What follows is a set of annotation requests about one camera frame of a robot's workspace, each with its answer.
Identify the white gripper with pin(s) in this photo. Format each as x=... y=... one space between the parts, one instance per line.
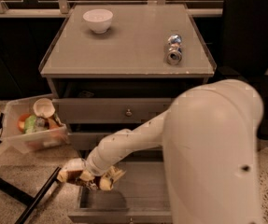
x=93 y=167

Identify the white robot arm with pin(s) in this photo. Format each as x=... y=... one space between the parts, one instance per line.
x=208 y=139

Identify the middle grey drawer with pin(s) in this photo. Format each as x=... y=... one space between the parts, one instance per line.
x=88 y=141

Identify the grey drawer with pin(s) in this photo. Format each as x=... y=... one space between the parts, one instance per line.
x=140 y=197
x=109 y=110
x=88 y=141

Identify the bottom grey drawer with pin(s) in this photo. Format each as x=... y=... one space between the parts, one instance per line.
x=140 y=197

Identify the top grey drawer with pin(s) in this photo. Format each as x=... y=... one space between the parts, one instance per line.
x=109 y=110

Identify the grey drawer cabinet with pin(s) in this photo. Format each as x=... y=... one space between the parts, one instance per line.
x=128 y=60

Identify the green item in bin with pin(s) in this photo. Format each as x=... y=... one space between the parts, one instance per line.
x=29 y=124

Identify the clear plastic storage bin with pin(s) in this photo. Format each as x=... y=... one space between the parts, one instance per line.
x=48 y=133

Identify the white bowl in bin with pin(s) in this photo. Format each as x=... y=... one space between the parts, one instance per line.
x=44 y=108

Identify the orange fruit in bin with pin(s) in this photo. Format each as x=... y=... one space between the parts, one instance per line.
x=21 y=121

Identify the crushed silver soda can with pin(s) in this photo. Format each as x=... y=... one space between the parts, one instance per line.
x=174 y=50

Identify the white ceramic bowl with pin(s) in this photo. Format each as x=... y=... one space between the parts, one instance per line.
x=98 y=20

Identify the black office chair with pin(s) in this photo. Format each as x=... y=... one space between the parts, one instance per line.
x=243 y=48

